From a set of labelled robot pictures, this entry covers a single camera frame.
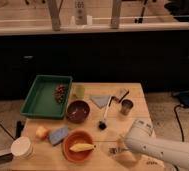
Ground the green plastic tray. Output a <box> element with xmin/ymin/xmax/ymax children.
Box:
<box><xmin>21</xmin><ymin>75</ymin><xmax>72</xmax><ymax>119</ymax></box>

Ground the small apple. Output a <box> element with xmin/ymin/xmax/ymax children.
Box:
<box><xmin>35</xmin><ymin>126</ymin><xmax>49</xmax><ymax>140</ymax></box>

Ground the white paper cup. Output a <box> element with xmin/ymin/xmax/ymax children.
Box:
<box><xmin>10</xmin><ymin>136</ymin><xmax>33</xmax><ymax>158</ymax></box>

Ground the metal cup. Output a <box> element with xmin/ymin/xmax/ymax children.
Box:
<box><xmin>121</xmin><ymin>99</ymin><xmax>133</xmax><ymax>115</ymax></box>

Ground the blue sponge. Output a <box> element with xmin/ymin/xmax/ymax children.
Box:
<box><xmin>49</xmin><ymin>127</ymin><xmax>69</xmax><ymax>146</ymax></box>

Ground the green translucent cup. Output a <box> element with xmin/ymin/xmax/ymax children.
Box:
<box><xmin>74</xmin><ymin>85</ymin><xmax>85</xmax><ymax>99</ymax></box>

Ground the purple bowl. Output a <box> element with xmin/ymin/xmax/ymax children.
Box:
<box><xmin>66</xmin><ymin>100</ymin><xmax>90</xmax><ymax>124</ymax></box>

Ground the silver metal fork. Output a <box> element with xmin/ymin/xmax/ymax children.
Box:
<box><xmin>109</xmin><ymin>148</ymin><xmax>128</xmax><ymax>155</ymax></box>

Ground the black cable on floor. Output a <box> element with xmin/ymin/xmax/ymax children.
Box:
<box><xmin>173</xmin><ymin>103</ymin><xmax>189</xmax><ymax>143</ymax></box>

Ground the orange bowl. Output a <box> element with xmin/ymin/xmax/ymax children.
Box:
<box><xmin>62</xmin><ymin>131</ymin><xmax>95</xmax><ymax>163</ymax></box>

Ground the grey blue cloth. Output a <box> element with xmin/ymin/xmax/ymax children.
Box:
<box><xmin>90</xmin><ymin>95</ymin><xmax>111</xmax><ymax>108</ymax></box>

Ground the blue black device on floor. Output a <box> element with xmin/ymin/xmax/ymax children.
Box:
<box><xmin>174</xmin><ymin>92</ymin><xmax>189</xmax><ymax>108</ymax></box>

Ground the black marker pen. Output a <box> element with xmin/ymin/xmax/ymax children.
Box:
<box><xmin>118</xmin><ymin>91</ymin><xmax>129</xmax><ymax>103</ymax></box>

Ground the yellow corn cob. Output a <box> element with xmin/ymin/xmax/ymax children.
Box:
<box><xmin>70</xmin><ymin>143</ymin><xmax>95</xmax><ymax>152</ymax></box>

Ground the bunch of dark grapes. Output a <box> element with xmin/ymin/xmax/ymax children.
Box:
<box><xmin>55</xmin><ymin>84</ymin><xmax>65</xmax><ymax>103</ymax></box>

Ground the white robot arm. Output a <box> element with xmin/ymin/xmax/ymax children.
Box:
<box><xmin>124</xmin><ymin>119</ymin><xmax>189</xmax><ymax>169</ymax></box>

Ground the black object beside table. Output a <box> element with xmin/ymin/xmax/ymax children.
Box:
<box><xmin>15</xmin><ymin>121</ymin><xmax>24</xmax><ymax>138</ymax></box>

